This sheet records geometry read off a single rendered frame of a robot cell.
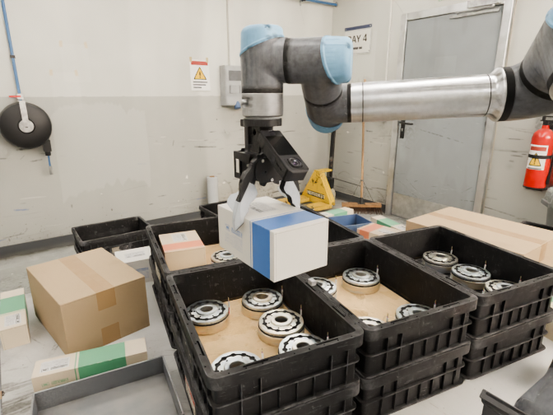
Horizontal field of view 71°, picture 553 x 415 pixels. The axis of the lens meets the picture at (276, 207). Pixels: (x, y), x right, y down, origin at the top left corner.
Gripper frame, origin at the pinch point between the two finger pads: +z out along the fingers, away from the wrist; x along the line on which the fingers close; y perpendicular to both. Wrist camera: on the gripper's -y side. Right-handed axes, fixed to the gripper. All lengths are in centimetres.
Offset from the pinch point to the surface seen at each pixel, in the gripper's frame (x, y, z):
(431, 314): -24.9, -20.5, 18.2
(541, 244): -92, -14, 21
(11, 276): 50, 281, 109
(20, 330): 44, 55, 36
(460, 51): -313, 153, -61
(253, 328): -1.0, 8.6, 27.7
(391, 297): -38.3, -0.6, 27.8
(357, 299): -30.4, 4.0, 27.8
